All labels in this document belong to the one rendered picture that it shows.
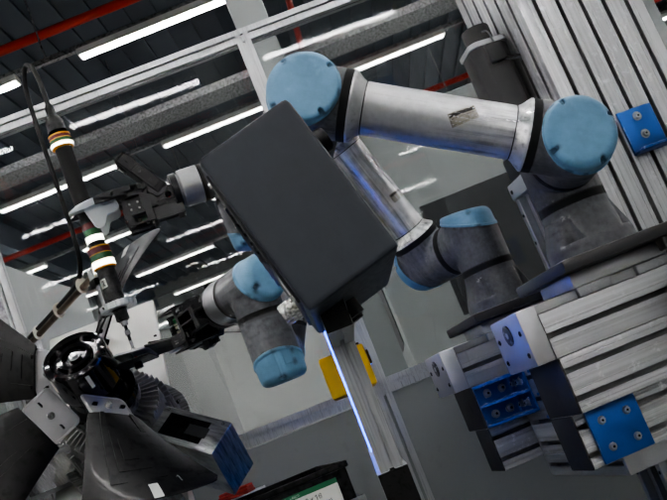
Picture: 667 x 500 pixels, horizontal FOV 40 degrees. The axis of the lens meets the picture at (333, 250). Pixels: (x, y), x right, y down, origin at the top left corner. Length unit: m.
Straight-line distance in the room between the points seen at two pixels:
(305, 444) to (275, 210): 1.56
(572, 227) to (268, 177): 0.73
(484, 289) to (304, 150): 1.13
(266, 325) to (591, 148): 0.55
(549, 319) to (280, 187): 0.67
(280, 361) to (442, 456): 1.13
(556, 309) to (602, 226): 0.16
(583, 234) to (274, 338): 0.52
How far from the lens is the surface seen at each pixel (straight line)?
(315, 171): 0.90
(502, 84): 1.86
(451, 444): 2.42
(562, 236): 1.53
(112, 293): 1.76
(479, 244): 1.99
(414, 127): 1.41
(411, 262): 2.08
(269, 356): 1.35
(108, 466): 1.55
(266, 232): 0.89
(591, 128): 1.41
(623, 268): 1.52
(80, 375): 1.69
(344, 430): 2.41
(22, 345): 1.86
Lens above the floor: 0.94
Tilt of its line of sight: 10 degrees up
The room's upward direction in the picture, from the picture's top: 22 degrees counter-clockwise
